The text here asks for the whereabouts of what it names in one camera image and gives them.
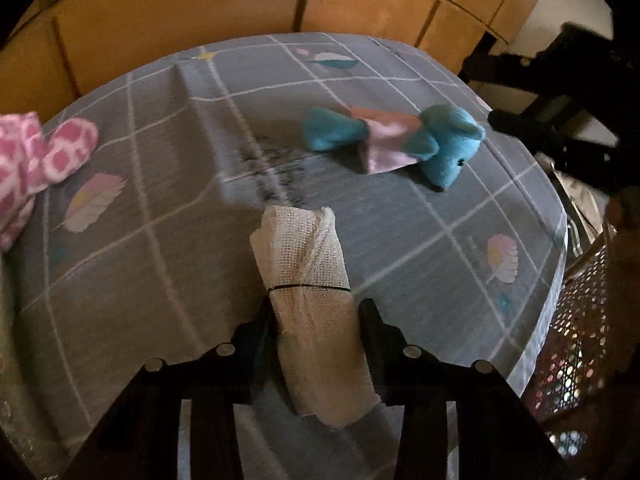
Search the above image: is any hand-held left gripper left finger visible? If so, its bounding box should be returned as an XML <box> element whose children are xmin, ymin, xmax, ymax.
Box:
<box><xmin>65</xmin><ymin>305</ymin><xmax>281</xmax><ymax>480</ymax></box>

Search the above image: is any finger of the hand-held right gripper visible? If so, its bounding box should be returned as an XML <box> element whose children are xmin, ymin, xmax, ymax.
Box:
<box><xmin>487</xmin><ymin>110</ymin><xmax>621</xmax><ymax>191</ymax></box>
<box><xmin>460</xmin><ymin>54</ymin><xmax>566</xmax><ymax>96</ymax></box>

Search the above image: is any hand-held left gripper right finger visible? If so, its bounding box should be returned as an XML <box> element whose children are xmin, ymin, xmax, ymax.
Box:
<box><xmin>357</xmin><ymin>298</ymin><xmax>571</xmax><ymax>480</ymax></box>

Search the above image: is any beige gauze roll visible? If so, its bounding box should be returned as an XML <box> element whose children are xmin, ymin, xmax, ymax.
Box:
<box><xmin>249</xmin><ymin>205</ymin><xmax>383</xmax><ymax>428</ymax></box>

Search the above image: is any person's right hand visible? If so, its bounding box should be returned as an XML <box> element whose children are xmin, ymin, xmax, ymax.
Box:
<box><xmin>602</xmin><ymin>187</ymin><xmax>640</xmax><ymax>241</ymax></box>

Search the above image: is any blue plush toy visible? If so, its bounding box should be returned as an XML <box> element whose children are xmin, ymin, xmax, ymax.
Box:
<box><xmin>302</xmin><ymin>104</ymin><xmax>487</xmax><ymax>192</ymax></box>

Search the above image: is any grey checked tablecloth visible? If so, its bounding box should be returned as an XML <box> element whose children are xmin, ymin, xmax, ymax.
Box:
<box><xmin>0</xmin><ymin>32</ymin><xmax>568</xmax><ymax>480</ymax></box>

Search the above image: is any rattan chair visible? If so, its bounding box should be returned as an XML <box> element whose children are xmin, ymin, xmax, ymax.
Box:
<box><xmin>520</xmin><ymin>240</ymin><xmax>640</xmax><ymax>461</ymax></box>

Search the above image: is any pink spotted plush toy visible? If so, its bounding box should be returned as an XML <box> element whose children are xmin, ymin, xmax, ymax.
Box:
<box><xmin>0</xmin><ymin>112</ymin><xmax>99</xmax><ymax>251</ymax></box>

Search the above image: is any brown wooden wardrobe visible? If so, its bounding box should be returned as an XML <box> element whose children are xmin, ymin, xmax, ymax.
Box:
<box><xmin>0</xmin><ymin>0</ymin><xmax>558</xmax><ymax>126</ymax></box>

